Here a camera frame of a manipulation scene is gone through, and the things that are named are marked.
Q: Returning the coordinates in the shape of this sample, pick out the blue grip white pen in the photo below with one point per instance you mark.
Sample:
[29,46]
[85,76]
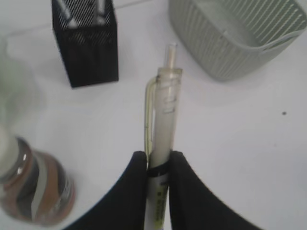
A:
[67,14]

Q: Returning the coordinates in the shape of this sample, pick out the silver grey grip pen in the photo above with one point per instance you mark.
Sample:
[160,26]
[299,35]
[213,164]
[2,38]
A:
[100,12]

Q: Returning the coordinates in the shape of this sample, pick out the beige grip clear pen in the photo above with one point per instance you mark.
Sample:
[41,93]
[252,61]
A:
[161,102]

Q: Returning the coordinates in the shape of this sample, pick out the pale green woven basket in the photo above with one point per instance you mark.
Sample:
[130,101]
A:
[232,38]

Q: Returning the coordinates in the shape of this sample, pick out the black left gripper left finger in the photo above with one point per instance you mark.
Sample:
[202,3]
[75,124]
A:
[123,207]

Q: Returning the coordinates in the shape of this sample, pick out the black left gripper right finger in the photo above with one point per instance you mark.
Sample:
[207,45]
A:
[193,206]

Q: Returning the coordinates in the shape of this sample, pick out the pale green glass plate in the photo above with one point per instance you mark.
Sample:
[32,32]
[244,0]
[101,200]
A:
[20,94]

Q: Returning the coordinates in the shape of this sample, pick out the brown coffee drink bottle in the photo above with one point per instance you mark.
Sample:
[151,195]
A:
[34,187]

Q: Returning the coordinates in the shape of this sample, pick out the black mesh pen holder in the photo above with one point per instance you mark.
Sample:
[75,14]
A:
[89,52]

